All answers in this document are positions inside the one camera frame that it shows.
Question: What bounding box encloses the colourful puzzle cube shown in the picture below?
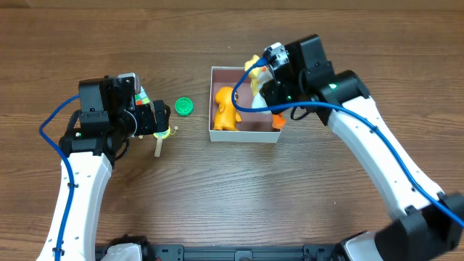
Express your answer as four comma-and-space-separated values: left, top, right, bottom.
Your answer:
135, 86, 152, 105

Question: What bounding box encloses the wooden cat rattle drum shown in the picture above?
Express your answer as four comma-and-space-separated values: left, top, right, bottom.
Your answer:
151, 125, 179, 157

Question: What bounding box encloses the white yellow duck toy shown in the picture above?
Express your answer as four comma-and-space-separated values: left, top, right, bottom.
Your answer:
248, 66, 286, 129

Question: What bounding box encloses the green round plastic wheel toy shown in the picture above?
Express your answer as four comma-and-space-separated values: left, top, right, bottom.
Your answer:
175, 97, 194, 117

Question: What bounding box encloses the orange dinosaur toy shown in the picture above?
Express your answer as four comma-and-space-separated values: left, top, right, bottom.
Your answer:
213, 86, 242, 131

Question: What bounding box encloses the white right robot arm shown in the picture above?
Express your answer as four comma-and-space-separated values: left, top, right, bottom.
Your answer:
260, 35, 463, 260

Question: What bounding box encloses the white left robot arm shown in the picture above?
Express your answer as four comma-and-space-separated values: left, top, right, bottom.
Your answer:
38, 72, 171, 260

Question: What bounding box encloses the white box pink interior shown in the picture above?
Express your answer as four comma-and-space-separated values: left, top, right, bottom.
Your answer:
209, 67, 281, 143

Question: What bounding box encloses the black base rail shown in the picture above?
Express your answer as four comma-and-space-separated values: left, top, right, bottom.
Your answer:
94, 244, 341, 261

